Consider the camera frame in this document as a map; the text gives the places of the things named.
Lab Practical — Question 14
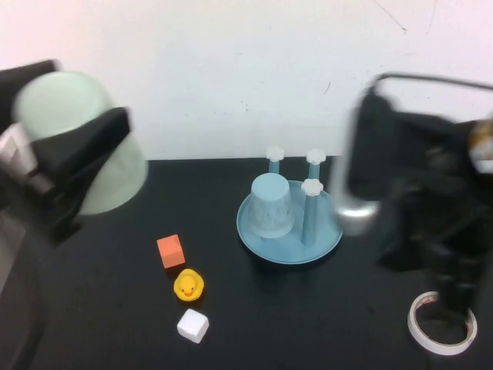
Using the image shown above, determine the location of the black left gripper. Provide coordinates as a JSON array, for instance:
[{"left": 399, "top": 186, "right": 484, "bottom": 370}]
[{"left": 0, "top": 107, "right": 130, "bottom": 246}]

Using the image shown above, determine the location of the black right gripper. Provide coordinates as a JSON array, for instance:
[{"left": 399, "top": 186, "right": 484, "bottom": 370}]
[{"left": 379, "top": 184, "right": 482, "bottom": 321}]

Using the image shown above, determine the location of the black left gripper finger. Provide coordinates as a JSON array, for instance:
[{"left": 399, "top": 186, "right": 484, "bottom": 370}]
[{"left": 0, "top": 59, "right": 59, "bottom": 134}]

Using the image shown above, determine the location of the pale green plastic cup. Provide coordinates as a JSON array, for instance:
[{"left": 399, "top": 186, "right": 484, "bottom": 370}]
[{"left": 13, "top": 71, "right": 150, "bottom": 216}]

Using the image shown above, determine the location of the blue cup stand with posts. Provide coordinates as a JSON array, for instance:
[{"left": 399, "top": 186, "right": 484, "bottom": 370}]
[{"left": 236, "top": 145, "right": 344, "bottom": 266}]

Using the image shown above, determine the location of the light blue plastic cup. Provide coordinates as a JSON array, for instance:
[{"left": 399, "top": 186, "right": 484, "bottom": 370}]
[{"left": 249, "top": 173, "right": 293, "bottom": 240}]

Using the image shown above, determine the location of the white double-sided tape roll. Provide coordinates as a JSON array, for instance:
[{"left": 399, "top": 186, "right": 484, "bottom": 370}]
[{"left": 407, "top": 291, "right": 478, "bottom": 356}]

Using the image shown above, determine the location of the orange foam cube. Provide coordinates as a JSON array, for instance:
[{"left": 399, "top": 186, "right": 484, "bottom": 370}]
[{"left": 156, "top": 234, "right": 186, "bottom": 270}]

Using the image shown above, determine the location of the yellow rubber duck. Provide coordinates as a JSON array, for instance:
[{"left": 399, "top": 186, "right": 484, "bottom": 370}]
[{"left": 173, "top": 268, "right": 206, "bottom": 302}]

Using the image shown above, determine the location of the white foam cube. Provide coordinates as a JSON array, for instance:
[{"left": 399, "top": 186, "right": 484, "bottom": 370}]
[{"left": 176, "top": 308, "right": 210, "bottom": 345}]

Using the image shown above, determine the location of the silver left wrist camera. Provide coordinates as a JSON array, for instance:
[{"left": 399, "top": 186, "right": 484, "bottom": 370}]
[{"left": 0, "top": 123, "right": 53, "bottom": 193}]

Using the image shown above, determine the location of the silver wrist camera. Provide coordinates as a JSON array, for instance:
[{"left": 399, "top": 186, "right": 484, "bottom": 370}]
[
  {"left": 331, "top": 75, "right": 401, "bottom": 237},
  {"left": 0, "top": 123, "right": 53, "bottom": 193}
]

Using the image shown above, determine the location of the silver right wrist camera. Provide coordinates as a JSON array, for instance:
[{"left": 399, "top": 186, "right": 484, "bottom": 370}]
[{"left": 331, "top": 75, "right": 401, "bottom": 237}]

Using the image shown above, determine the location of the black camera cable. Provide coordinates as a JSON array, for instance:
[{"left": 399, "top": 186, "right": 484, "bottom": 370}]
[{"left": 375, "top": 72, "right": 493, "bottom": 92}]

